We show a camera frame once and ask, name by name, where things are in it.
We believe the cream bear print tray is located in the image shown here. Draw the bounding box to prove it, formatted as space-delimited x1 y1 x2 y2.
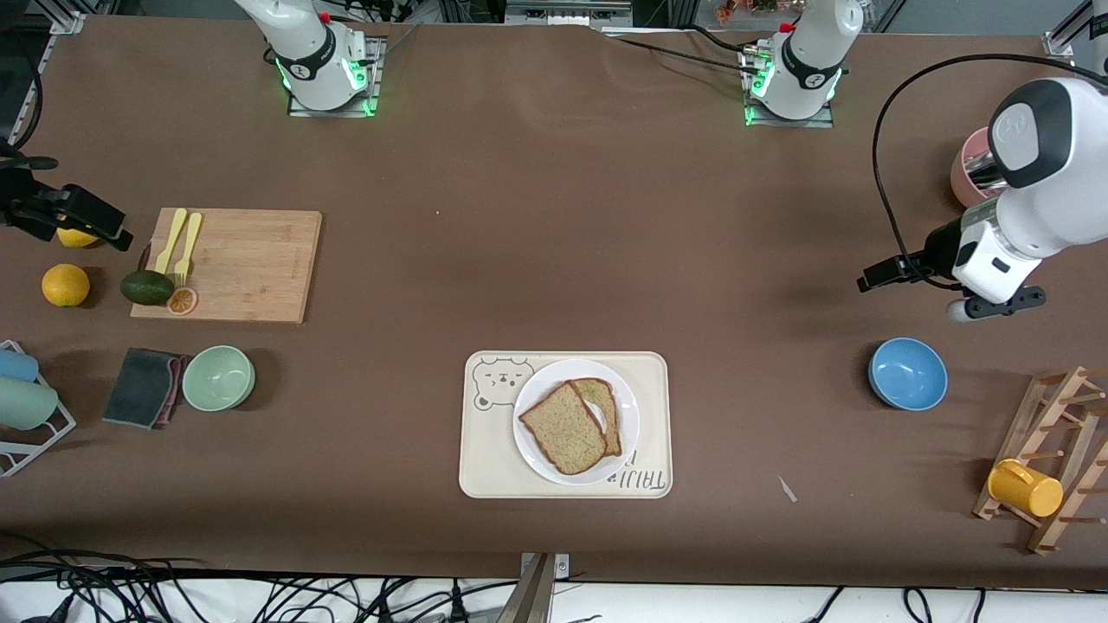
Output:
459 350 673 500

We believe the fried egg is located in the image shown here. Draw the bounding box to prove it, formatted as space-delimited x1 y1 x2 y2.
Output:
578 394 612 436

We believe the white round plate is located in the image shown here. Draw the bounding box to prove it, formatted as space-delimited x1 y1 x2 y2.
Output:
512 359 641 486

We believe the metal spoon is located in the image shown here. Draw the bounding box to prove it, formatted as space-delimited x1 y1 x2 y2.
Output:
966 154 1009 189

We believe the pale green cup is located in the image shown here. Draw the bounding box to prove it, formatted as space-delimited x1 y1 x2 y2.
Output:
0 377 60 432

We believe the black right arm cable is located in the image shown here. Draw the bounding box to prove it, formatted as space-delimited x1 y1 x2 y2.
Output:
0 52 44 150

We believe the yellow plastic fork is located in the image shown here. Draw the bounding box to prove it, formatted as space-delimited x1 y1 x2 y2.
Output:
175 213 203 286

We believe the brown bread slice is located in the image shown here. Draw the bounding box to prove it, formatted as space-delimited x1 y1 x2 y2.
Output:
567 378 623 458
519 381 609 476

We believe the wooden mug rack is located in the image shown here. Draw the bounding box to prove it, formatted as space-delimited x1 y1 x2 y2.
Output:
973 366 1108 555

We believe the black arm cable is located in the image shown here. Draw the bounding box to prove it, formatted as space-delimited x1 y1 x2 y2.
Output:
0 52 44 150
873 54 1108 286

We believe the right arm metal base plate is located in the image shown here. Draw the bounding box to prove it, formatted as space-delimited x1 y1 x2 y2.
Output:
288 35 383 118

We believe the yellow mug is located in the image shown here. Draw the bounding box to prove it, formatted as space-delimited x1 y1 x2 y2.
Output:
988 459 1064 518

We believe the pale green bowl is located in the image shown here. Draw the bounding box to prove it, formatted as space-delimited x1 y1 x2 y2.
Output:
182 345 256 412

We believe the grey metal box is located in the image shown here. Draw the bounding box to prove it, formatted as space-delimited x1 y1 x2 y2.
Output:
505 0 635 27

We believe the dark grey cloth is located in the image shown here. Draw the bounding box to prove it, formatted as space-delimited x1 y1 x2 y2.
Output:
102 348 184 430

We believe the black table cable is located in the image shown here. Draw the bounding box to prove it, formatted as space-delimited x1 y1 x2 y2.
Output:
684 24 764 58
606 33 756 77

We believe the colourful toy pile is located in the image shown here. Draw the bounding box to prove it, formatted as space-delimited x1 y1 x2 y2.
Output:
715 0 780 22

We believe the metal mount bracket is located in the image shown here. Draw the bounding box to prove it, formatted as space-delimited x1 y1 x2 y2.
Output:
493 552 572 623

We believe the round yellow citrus fruit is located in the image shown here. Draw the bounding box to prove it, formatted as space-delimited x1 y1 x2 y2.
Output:
42 264 91 308

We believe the light blue cup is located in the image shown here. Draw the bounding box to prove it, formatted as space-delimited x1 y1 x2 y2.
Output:
0 348 41 383

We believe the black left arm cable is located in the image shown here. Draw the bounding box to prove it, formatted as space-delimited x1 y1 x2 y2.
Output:
873 54 1108 286

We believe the white wire rack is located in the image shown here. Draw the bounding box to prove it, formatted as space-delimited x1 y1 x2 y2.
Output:
0 340 77 478

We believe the black cable tangle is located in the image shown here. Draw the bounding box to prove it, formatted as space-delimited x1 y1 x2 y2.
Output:
0 532 520 623

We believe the green avocado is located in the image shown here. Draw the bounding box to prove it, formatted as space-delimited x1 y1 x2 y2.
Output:
120 270 176 306

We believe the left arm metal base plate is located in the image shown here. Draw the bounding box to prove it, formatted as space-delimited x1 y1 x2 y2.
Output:
743 48 836 129

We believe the pink bowl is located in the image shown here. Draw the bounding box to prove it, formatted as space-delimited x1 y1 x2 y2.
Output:
950 127 1009 209

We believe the wooden cutting board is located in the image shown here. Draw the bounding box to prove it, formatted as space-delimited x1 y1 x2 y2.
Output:
131 209 323 324

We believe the blue bowl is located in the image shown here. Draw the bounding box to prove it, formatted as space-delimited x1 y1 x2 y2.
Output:
868 337 949 412

